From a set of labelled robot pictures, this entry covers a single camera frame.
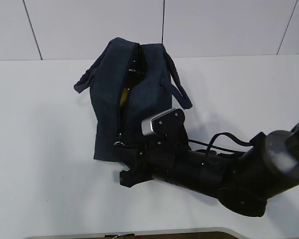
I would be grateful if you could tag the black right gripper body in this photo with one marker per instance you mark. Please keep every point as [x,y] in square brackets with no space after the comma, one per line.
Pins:
[175,164]

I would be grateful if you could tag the yellow lemon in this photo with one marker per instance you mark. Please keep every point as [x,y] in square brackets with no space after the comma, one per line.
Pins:
[124,98]

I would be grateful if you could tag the dark navy lunch bag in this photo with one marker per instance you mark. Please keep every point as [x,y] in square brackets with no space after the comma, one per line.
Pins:
[154,81]

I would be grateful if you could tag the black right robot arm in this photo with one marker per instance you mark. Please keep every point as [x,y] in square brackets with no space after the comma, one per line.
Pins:
[242,182]

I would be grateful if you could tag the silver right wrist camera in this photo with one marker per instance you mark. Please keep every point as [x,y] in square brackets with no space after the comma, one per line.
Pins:
[167,122]

